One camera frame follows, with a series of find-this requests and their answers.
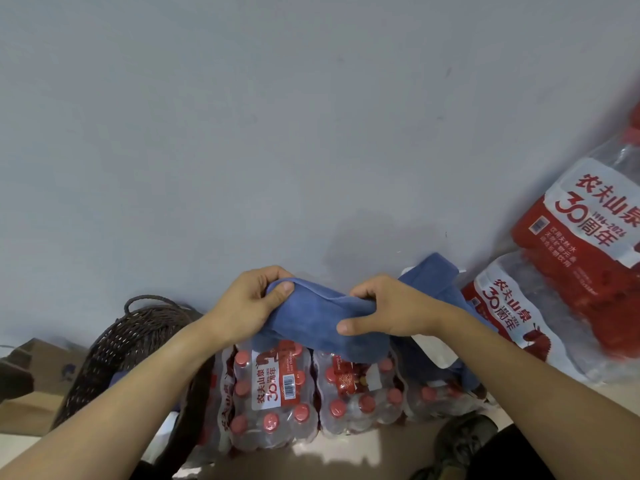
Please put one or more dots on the dark brown wicker basket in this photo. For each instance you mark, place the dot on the dark brown wicker basket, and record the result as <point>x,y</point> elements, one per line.
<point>130,334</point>

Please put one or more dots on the person's left forearm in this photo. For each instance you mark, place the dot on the person's left forearm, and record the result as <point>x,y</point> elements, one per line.
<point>100,404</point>

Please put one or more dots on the person's right hand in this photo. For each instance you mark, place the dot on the person's right hand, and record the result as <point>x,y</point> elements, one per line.
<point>400,307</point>

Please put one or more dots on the person's right forearm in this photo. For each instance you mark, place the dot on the person's right forearm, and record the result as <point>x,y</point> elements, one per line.
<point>550,394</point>

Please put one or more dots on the dark blue towel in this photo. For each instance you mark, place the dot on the dark blue towel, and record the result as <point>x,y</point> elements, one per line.
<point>120,378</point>

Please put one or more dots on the person's right grey shoe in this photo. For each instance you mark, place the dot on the person's right grey shoe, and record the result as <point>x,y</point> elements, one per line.
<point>460,439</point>

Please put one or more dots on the person's left hand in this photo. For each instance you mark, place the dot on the person's left hand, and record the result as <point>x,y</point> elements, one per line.
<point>245,304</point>

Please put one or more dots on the brown paper bag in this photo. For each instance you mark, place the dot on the brown paper bag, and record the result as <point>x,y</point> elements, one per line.
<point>35,384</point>

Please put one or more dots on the cream towel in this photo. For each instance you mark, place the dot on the cream towel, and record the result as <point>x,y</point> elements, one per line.
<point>435,349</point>

